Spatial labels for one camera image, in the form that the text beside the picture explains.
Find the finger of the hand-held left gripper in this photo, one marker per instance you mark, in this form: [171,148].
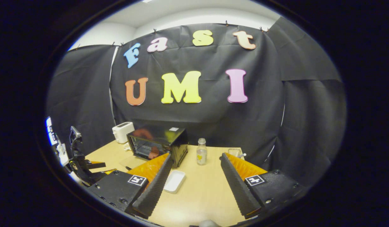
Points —
[95,165]
[109,171]

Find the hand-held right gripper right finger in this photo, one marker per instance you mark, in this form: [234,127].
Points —
[237,186]

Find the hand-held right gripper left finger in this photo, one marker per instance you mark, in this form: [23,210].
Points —
[156,186]

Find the brown meat piece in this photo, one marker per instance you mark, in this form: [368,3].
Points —
[153,153]

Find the black electric oven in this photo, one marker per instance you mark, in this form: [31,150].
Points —
[178,142]

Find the white rectangular dish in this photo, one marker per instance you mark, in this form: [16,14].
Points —
[174,181]

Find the white toaster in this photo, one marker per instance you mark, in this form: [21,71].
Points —
[122,131]

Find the clear glass bottle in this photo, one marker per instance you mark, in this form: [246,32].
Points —
[201,154]

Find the row of cloth clips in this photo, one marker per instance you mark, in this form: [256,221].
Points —
[227,23]

